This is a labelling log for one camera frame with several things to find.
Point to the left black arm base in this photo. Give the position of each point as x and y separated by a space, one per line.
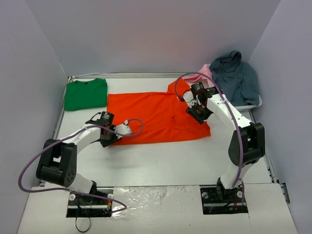
89 207

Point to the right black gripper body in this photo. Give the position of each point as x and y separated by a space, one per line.
198 117

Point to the green folded t-shirt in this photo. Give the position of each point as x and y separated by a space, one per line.
81 95

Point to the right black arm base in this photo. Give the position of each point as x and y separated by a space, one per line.
213 204

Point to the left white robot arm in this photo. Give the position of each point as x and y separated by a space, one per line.
58 164

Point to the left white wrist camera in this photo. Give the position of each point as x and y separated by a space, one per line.
123 129

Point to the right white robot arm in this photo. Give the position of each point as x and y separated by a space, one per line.
247 145

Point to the blue-grey t-shirt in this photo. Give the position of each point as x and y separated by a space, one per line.
237 79

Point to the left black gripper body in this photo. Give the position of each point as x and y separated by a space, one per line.
110 140

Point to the white plastic basket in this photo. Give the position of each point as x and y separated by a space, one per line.
249 107

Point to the orange t-shirt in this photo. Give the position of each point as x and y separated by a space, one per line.
157 117

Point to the pink t-shirt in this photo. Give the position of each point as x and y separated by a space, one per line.
203 73

